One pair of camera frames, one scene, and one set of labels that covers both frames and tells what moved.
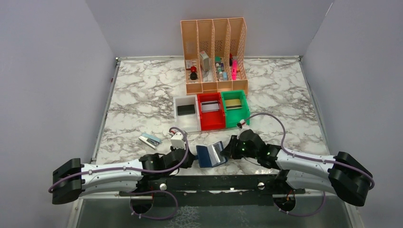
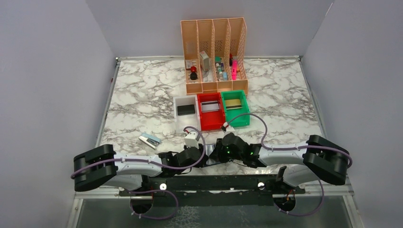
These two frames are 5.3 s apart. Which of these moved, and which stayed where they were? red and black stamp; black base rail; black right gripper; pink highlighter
Moved: black right gripper
Stayed: red and black stamp; black base rail; pink highlighter
